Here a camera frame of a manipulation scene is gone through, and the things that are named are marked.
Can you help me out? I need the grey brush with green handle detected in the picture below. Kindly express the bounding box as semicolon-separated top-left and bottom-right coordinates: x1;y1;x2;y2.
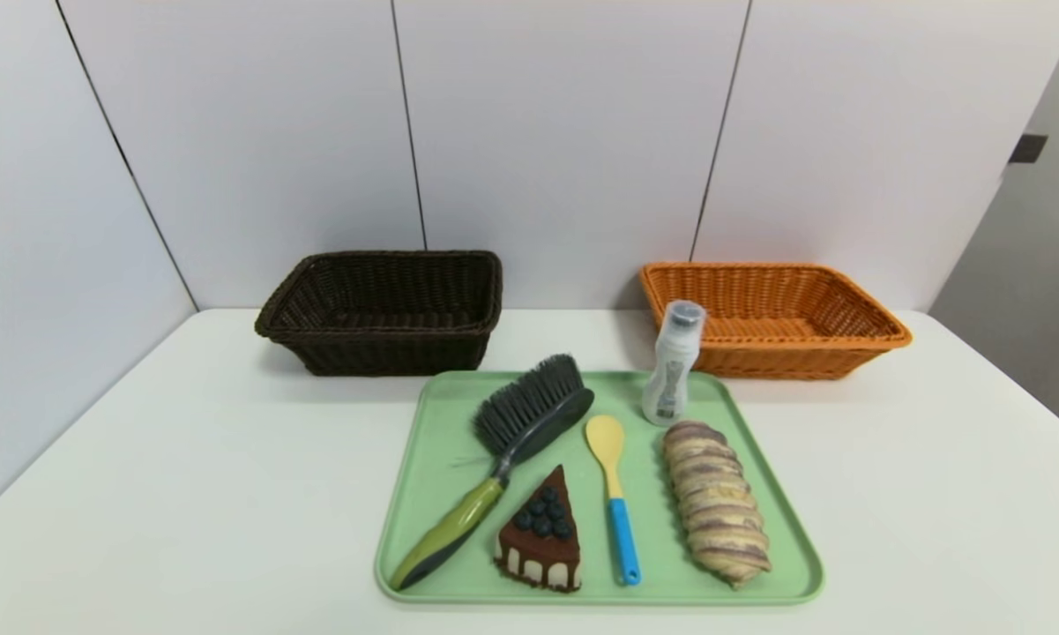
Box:
389;354;596;593

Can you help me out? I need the green plastic tray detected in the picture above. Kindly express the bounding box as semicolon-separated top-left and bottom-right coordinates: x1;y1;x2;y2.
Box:
374;370;825;608

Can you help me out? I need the yellow spoon with blue handle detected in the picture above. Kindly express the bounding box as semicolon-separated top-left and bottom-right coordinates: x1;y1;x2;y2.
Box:
585;415;643;587

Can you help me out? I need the chocolate blueberry cake slice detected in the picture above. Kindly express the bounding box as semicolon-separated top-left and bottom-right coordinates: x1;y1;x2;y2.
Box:
494;465;583;594

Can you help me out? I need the striped twisted bread loaf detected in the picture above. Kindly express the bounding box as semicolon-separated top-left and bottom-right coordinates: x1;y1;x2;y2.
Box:
662;421;772;589

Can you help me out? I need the dark brown wicker basket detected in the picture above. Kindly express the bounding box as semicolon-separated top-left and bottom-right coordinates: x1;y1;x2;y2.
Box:
255;250;503;377

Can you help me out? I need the orange wicker basket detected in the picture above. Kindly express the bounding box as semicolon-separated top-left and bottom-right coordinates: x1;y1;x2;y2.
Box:
640;262;914;381

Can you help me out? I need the white plastic bottle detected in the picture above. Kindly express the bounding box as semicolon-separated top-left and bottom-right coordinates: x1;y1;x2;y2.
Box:
641;300;707;427

